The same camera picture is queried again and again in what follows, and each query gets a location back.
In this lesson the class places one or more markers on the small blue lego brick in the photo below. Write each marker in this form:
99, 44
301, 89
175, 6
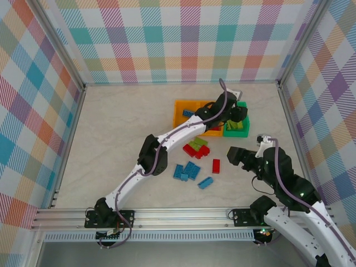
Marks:
184, 177

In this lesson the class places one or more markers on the red lego brick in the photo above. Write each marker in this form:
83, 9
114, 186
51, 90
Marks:
216, 166
203, 152
189, 150
215, 128

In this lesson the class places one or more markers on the aluminium side rail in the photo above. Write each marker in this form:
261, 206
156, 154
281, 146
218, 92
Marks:
69, 142
293, 125

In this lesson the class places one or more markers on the aluminium frame post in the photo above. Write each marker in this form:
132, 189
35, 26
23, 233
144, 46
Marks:
59, 44
301, 44

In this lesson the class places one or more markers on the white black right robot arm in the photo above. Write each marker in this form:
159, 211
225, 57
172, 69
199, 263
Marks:
289, 231

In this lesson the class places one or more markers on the aluminium rear rail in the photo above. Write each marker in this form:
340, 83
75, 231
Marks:
180, 82

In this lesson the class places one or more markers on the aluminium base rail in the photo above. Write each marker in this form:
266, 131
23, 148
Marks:
180, 218

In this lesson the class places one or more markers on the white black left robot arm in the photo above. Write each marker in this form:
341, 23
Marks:
130, 180

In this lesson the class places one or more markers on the long blue lego brick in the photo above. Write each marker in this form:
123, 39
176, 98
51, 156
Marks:
205, 182
187, 112
195, 171
189, 166

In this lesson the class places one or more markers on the orange plastic bin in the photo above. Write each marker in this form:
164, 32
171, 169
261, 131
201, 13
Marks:
180, 107
214, 134

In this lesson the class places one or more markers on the green plastic bin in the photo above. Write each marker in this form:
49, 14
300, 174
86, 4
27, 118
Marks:
236, 134

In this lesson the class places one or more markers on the green lego brick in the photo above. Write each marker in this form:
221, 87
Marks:
194, 145
236, 125
228, 124
200, 141
242, 125

